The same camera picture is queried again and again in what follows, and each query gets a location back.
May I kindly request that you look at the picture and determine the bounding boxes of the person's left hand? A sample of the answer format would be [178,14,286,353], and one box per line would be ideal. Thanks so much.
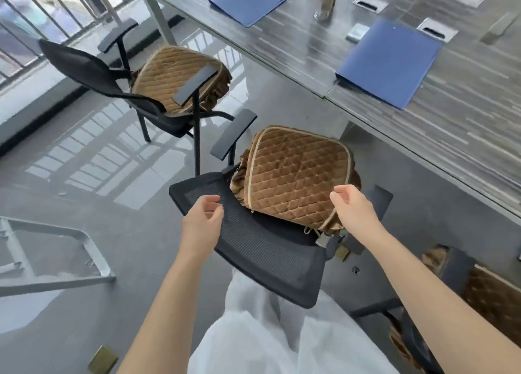
[179,194,225,261]

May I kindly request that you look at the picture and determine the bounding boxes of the small tissue packet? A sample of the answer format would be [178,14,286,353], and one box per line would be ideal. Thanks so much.
[346,24,370,44]

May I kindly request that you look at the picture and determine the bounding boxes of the tall glass window wall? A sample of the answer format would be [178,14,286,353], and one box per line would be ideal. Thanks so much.
[0,0,141,88]

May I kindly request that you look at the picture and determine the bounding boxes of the clear plastic water bottle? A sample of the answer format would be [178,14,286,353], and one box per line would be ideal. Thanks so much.
[313,0,344,23]

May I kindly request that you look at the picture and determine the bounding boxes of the person's right hand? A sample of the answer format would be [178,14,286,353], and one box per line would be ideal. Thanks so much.
[328,184,385,240]

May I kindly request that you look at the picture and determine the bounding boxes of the brown quilted cushion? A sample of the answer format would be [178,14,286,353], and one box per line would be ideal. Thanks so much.
[389,245,521,370]
[229,125,362,236]
[130,45,233,116]

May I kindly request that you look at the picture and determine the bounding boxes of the person's white trousers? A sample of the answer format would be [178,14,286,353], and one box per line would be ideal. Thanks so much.
[187,270,402,374]

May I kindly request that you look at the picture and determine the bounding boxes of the steel railing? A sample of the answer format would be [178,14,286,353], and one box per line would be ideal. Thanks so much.
[0,0,141,84]

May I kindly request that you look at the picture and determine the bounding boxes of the grey metal frame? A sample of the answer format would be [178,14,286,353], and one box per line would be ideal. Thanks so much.
[0,217,117,298]

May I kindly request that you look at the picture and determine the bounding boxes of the black office chair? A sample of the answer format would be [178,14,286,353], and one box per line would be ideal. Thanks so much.
[169,109,395,310]
[39,18,236,177]
[349,247,477,374]

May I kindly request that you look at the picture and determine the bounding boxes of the person's left forearm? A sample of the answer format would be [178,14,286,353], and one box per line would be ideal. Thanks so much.
[116,251,228,374]

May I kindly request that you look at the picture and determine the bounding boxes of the person's right forearm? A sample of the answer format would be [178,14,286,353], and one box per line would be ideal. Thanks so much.
[360,227,521,374]

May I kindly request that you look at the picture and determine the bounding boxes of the striped wooden table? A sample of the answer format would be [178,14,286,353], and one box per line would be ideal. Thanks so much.
[130,0,521,220]

